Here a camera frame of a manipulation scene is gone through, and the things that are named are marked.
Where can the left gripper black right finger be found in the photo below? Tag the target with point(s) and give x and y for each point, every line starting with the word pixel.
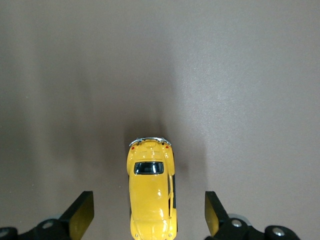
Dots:
pixel 225 225

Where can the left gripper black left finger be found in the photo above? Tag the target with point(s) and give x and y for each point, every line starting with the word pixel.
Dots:
pixel 75 220

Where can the yellow beetle toy car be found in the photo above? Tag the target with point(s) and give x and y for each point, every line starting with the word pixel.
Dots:
pixel 150 195

